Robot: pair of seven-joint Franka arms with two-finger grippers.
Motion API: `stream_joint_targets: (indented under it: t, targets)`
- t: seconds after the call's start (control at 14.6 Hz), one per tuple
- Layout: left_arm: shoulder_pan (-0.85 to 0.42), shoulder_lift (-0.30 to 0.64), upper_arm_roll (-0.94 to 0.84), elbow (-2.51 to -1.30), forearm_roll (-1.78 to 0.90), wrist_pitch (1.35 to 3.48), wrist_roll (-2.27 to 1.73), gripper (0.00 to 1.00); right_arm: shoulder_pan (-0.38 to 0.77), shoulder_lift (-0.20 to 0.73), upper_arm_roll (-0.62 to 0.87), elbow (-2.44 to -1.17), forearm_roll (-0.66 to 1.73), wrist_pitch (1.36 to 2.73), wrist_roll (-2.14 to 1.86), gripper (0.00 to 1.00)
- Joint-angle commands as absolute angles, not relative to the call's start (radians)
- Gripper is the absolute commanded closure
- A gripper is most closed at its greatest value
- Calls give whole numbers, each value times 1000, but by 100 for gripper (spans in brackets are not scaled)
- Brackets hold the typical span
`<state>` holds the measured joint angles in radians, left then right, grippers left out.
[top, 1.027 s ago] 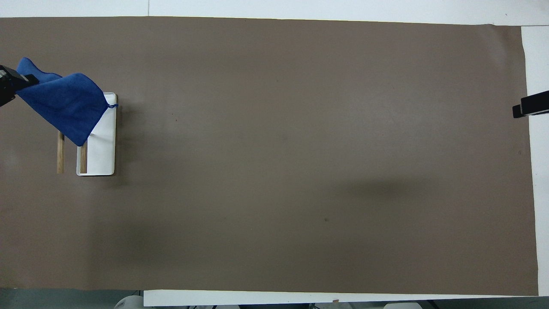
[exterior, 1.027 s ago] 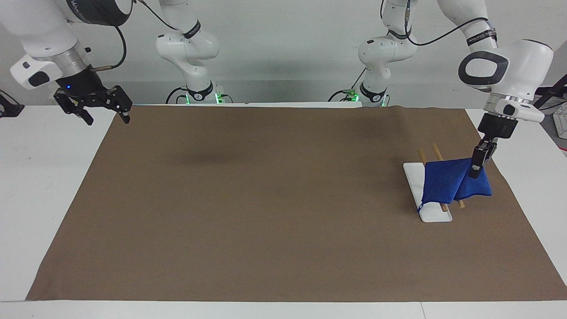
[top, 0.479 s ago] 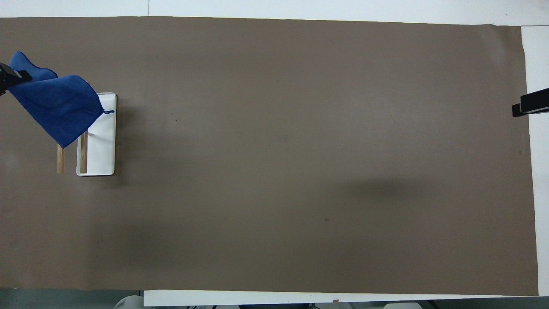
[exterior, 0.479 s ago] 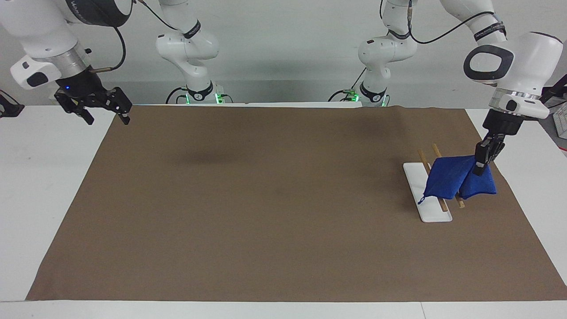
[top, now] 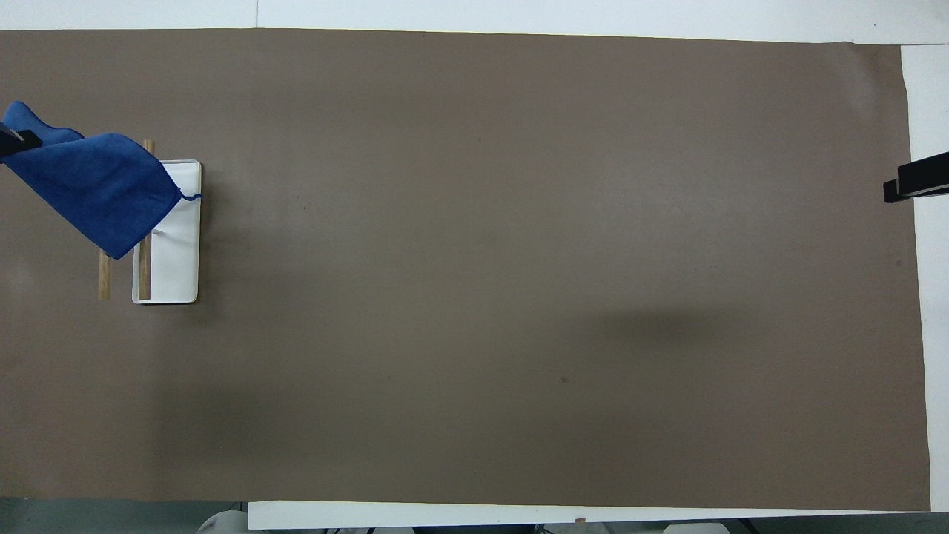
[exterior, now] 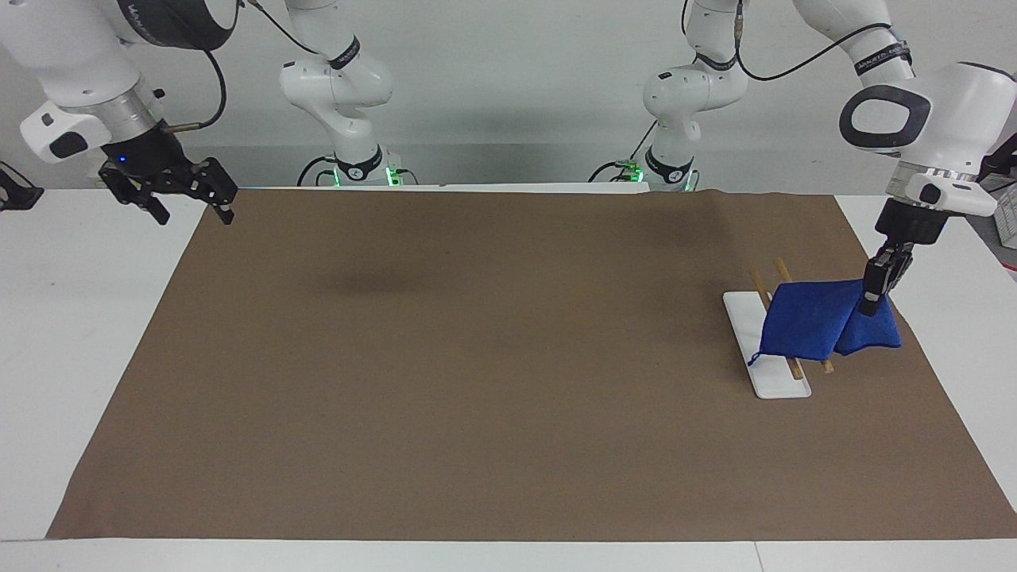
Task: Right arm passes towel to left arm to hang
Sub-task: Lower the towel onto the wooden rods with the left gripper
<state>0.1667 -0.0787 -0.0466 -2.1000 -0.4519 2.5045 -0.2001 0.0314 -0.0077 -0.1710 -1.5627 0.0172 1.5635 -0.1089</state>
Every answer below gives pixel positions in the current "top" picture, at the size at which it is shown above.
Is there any black stand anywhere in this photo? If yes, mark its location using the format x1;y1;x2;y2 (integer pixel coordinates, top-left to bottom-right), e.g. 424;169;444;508
883;152;949;204

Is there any blue towel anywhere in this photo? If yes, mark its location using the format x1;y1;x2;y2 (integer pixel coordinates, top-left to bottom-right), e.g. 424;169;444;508
0;101;202;260

